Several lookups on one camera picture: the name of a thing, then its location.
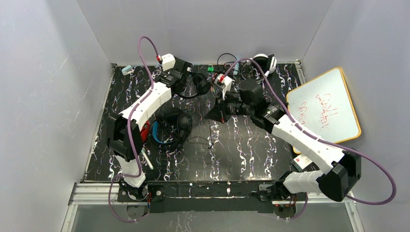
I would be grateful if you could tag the white green marker pen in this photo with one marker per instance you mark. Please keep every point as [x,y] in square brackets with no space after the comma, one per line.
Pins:
[147,160]

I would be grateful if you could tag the yellow framed whiteboard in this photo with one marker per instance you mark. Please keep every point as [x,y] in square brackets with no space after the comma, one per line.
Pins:
[324,106]

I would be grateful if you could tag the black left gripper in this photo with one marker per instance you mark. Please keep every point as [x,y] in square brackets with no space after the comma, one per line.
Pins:
[186,76]

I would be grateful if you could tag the small white red box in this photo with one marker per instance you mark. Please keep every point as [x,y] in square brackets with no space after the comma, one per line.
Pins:
[301,162]

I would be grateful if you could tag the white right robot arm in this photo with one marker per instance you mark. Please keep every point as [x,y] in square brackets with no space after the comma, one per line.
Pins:
[339,169]

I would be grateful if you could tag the red headphones with cable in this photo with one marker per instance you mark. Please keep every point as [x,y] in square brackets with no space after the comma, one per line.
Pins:
[145,131]

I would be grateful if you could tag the white headphones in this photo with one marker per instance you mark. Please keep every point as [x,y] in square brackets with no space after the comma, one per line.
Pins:
[264,64]

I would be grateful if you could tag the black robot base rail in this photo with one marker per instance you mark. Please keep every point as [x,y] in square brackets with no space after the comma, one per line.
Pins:
[218,196]

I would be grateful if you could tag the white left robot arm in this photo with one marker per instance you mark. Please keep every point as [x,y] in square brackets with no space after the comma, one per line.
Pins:
[123,132]

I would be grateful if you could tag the small green block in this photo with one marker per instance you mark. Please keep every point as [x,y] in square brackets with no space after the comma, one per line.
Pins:
[210,69]

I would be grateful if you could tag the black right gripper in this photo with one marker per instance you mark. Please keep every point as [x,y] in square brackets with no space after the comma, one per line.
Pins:
[222,107]

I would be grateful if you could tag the mint eraser block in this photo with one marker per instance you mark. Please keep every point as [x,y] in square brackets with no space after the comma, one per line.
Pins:
[127,70]

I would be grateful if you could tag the blue black headphones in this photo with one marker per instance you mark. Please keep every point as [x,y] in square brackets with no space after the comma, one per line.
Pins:
[176,122]

